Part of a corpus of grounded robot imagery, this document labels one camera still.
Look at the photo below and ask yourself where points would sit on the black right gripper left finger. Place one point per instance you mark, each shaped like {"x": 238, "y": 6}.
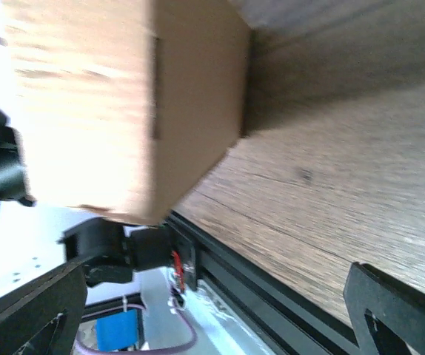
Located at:
{"x": 43, "y": 315}

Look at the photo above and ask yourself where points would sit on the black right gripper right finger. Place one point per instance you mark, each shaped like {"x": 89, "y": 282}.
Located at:
{"x": 387, "y": 315}

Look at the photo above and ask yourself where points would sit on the small brown cardboard box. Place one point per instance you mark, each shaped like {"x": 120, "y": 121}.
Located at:
{"x": 123, "y": 106}

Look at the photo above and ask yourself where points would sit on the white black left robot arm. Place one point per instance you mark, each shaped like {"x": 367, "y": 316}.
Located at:
{"x": 97, "y": 251}

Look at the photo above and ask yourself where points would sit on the clear acrylic cover plate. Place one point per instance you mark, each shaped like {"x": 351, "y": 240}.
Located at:
{"x": 218, "y": 327}

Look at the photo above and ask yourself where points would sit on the light blue slotted cable duct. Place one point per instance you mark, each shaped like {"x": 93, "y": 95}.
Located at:
{"x": 117, "y": 331}

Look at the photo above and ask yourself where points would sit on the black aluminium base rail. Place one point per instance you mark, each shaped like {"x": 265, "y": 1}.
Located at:
{"x": 285, "y": 320}

